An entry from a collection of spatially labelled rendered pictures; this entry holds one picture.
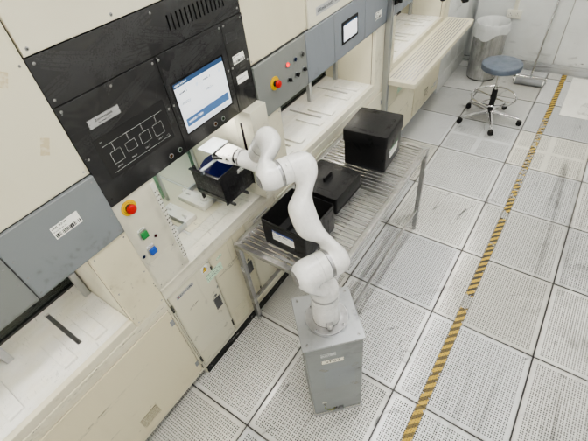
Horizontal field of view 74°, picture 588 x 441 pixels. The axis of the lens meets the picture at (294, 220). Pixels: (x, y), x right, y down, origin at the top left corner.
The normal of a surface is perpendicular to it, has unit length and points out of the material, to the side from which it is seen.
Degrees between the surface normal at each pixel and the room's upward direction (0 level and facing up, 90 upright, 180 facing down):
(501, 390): 0
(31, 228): 90
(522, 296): 0
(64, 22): 91
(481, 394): 0
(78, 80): 90
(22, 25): 93
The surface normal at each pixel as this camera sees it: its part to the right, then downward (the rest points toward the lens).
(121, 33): 0.82, 0.33
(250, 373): -0.11, -0.71
